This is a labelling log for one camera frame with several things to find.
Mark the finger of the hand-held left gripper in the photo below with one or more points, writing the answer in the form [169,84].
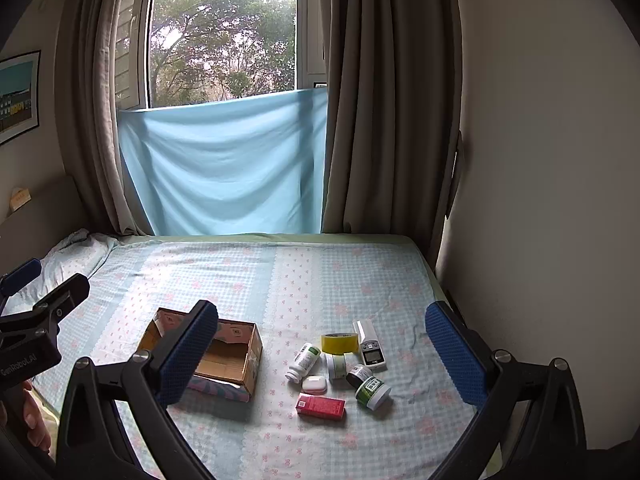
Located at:
[20,275]
[67,292]

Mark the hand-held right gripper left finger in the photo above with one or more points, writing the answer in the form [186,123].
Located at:
[187,355]

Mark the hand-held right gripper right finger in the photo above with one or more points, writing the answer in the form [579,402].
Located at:
[455,360]

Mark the cardboard box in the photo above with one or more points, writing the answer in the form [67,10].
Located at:
[235,360]

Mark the white remote control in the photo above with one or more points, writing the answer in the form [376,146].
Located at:
[374,356]

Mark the white earbuds case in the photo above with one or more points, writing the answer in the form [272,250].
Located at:
[314,385]

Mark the person's left hand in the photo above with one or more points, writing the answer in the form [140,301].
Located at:
[36,415]

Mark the patterned pillow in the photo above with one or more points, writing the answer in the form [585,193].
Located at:
[75,255]

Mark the small yellow box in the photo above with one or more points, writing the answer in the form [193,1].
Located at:
[20,197]

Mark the green and white jar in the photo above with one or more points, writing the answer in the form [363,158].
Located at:
[372,393]

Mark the dark small bottle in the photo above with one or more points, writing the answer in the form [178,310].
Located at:
[359,374]

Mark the yellow tape roll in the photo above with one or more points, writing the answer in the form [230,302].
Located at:
[341,348]

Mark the white pill bottle green label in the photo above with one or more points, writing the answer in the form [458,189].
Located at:
[302,360]

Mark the small white jar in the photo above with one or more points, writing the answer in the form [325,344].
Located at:
[337,366]

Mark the checked floral bed sheet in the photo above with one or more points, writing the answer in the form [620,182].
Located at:
[300,280]

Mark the red carton box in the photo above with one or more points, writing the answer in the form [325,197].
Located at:
[320,406]

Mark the brown curtain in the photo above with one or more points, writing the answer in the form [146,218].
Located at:
[390,110]
[95,110]

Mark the light blue cloth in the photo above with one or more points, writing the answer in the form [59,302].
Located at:
[225,170]

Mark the window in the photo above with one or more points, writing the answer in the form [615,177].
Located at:
[225,35]

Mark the wall poster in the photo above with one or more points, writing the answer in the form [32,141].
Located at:
[17,95]

